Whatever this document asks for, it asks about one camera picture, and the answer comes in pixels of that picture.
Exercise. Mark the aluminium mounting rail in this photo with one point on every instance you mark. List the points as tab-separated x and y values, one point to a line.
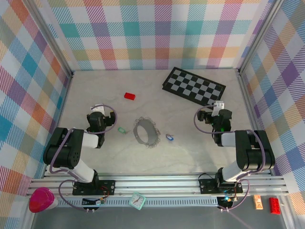
155	184

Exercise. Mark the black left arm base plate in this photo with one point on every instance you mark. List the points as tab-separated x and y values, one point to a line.
108	186

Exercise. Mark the small black circuit board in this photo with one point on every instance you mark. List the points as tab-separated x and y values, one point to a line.
98	202
226	200

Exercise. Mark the black and grey chessboard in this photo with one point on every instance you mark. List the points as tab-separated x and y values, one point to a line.
193	88

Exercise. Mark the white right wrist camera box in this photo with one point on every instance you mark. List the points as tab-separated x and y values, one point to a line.
218	107

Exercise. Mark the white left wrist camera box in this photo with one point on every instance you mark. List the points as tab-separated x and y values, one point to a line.
98	109

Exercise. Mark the grey keyring with small rings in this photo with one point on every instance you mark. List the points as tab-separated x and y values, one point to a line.
152	133

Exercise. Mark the orange wooden block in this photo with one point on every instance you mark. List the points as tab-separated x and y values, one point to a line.
258	202

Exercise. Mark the aluminium frame post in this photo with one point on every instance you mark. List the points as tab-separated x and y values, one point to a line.
258	35
51	35

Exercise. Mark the pink plastic cup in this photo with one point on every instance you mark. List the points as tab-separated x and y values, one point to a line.
40	200

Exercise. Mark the red toy brick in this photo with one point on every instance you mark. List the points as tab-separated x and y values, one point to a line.
275	206

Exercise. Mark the teal square alarm clock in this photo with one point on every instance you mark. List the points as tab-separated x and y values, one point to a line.
137	200

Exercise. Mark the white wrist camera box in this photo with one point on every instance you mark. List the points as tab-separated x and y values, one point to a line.
98	109
218	107

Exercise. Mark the small red block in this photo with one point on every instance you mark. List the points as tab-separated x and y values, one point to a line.
129	96

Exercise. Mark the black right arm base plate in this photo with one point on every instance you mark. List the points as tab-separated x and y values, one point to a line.
207	186

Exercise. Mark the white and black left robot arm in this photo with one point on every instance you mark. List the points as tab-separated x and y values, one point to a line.
62	150

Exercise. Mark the aluminium side rail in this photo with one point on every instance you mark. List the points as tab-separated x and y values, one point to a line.
250	107
62	107

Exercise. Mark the blue plastic key tag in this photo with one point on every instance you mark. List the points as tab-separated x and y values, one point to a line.
170	138

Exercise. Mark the green plastic key tag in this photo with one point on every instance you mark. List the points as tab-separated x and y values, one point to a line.
121	130

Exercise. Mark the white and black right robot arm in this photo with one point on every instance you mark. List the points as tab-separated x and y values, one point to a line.
252	152

